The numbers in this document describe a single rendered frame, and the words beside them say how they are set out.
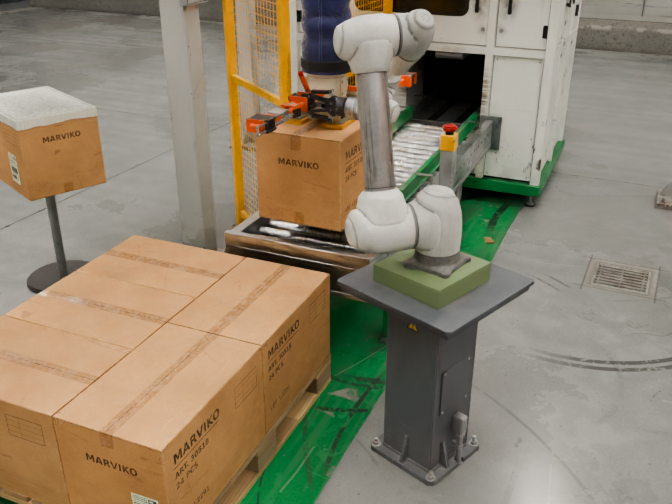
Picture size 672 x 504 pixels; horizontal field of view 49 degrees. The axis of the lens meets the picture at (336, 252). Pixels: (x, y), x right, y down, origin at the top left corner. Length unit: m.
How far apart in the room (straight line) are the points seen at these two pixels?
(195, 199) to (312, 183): 1.31
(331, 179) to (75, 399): 1.33
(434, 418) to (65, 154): 2.24
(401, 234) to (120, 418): 1.04
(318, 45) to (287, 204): 0.68
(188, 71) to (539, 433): 2.49
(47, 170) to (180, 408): 1.86
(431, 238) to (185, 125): 2.06
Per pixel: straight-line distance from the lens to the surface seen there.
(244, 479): 2.89
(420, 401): 2.76
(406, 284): 2.50
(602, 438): 3.26
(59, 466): 2.59
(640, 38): 11.35
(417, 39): 2.43
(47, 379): 2.63
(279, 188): 3.21
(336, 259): 3.14
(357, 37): 2.37
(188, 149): 4.22
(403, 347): 2.70
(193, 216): 4.36
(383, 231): 2.39
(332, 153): 3.04
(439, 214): 2.44
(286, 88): 3.87
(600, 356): 3.76
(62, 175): 3.95
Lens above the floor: 1.97
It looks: 26 degrees down
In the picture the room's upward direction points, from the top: straight up
